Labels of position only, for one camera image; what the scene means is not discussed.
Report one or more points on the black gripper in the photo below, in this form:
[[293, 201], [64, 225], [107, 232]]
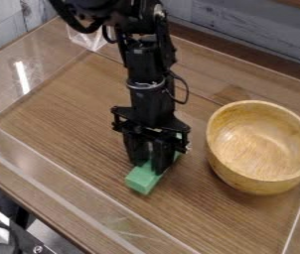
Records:
[[148, 121]]

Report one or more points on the green rectangular block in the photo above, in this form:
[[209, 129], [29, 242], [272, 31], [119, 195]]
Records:
[[142, 179]]

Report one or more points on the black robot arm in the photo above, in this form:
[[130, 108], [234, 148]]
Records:
[[140, 33]]

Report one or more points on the brown wooden bowl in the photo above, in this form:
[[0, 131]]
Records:
[[253, 146]]

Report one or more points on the black metal clamp base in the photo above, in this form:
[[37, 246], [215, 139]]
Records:
[[27, 243]]

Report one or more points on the clear acrylic tray wall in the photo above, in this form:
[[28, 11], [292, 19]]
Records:
[[63, 163]]

